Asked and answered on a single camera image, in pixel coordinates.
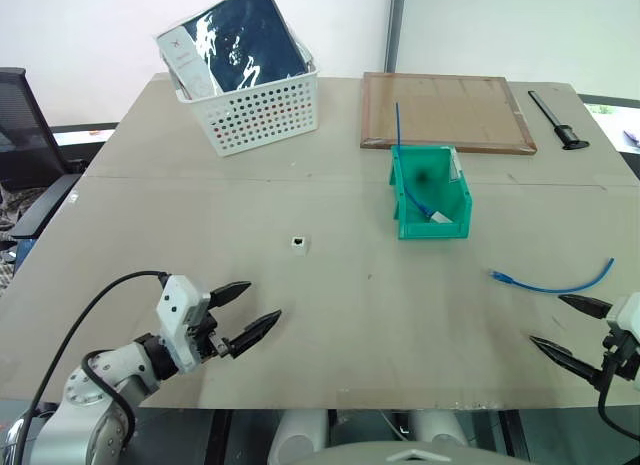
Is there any brown wooden framed board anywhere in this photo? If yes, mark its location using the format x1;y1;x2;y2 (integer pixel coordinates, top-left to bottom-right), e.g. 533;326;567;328
359;71;539;157

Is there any silver robot torso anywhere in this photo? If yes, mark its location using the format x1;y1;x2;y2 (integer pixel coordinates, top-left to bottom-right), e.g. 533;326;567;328
308;438;544;465

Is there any black office chair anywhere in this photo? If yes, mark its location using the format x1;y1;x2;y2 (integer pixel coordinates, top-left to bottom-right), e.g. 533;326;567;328
0;66;85;242

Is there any white perforated plastic basket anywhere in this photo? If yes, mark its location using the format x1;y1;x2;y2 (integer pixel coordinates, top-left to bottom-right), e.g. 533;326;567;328
155;38;321;159

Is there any dark blue wrapped package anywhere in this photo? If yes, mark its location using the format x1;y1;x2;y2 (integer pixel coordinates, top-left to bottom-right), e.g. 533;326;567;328
155;0;308;99

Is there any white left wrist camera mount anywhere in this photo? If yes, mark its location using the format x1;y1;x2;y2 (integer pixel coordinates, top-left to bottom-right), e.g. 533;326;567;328
155;274;214;374

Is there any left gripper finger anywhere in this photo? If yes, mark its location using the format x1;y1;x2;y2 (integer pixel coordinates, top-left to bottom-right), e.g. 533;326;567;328
208;280;253;309
229;309;284;359

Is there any grey vertical post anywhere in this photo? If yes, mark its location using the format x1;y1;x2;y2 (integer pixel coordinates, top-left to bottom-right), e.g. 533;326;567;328
383;0;409;77

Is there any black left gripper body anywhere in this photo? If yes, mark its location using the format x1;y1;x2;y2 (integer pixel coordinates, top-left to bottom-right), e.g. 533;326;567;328
189;310;236;362

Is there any black rod with base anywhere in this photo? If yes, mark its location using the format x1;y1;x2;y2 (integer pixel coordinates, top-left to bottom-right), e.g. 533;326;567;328
527;89;590;152

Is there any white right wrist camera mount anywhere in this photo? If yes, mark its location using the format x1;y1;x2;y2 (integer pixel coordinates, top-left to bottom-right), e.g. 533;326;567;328
604;291;640;344

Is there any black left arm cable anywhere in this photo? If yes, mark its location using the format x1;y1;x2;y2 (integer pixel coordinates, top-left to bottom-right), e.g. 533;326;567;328
0;270;169;465

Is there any white side table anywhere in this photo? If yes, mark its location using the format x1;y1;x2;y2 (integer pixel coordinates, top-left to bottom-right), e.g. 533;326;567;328
48;121;120;147
574;91;640;179

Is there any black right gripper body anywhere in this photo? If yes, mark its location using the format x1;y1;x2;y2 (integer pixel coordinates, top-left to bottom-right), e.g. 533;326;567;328
601;332;640;382

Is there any green plastic storage bin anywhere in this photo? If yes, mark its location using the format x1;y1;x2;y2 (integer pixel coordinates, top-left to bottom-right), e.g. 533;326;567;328
388;144;473;242

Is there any blue cable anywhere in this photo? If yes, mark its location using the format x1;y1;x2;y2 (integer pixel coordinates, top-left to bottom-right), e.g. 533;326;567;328
395;102;454;224
488;257;616;294

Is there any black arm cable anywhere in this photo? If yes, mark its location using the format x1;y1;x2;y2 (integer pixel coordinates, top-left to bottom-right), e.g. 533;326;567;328
0;270;169;465
597;352;640;444

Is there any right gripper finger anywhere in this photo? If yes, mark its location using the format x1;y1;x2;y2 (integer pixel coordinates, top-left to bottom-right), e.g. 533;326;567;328
529;335;607;387
557;293;614;321

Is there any white rounded robot leg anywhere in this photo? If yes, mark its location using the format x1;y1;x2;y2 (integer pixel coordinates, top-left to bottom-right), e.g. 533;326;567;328
408;408;472;451
266;408;332;465

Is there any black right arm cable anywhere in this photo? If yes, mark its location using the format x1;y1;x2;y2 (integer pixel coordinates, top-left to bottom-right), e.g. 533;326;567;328
597;352;640;444

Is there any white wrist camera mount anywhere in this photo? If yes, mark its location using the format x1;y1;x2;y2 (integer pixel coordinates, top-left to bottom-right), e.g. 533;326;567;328
155;274;214;374
604;291;640;344

